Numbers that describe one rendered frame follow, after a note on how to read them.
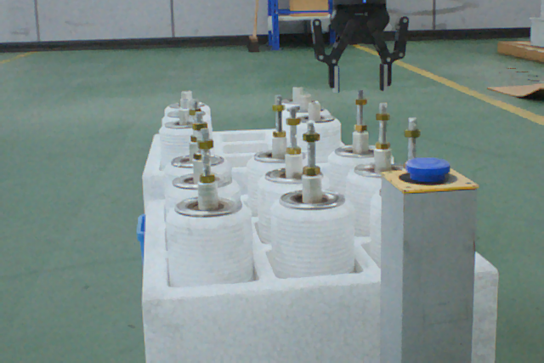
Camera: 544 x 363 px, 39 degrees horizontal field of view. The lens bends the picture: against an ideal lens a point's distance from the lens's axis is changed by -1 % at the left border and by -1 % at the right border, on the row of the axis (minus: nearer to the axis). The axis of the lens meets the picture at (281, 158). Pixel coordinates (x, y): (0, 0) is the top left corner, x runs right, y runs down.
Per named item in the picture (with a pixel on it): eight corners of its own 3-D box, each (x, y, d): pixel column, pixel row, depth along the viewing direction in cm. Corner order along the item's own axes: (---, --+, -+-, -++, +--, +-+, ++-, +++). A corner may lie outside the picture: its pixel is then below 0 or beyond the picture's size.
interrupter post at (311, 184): (322, 206, 86) (321, 178, 85) (301, 206, 86) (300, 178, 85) (323, 200, 88) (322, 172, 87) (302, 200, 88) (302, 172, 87)
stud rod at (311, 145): (317, 188, 86) (316, 121, 85) (309, 189, 86) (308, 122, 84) (314, 185, 87) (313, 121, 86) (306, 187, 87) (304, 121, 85)
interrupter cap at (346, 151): (375, 161, 107) (375, 156, 106) (325, 157, 110) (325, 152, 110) (393, 151, 113) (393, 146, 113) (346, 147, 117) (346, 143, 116)
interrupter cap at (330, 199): (345, 212, 83) (344, 207, 83) (275, 212, 84) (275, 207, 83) (345, 194, 90) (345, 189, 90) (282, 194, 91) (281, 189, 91)
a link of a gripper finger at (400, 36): (402, 15, 106) (392, 57, 107) (414, 18, 106) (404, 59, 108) (397, 14, 109) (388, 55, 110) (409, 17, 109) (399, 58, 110)
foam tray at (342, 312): (393, 289, 125) (393, 184, 121) (493, 416, 88) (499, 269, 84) (153, 309, 120) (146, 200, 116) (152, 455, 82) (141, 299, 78)
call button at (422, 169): (440, 177, 72) (440, 155, 72) (456, 187, 68) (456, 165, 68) (399, 179, 72) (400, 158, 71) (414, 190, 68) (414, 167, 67)
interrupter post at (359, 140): (365, 156, 110) (365, 134, 109) (349, 155, 111) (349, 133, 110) (371, 153, 112) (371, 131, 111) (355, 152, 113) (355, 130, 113)
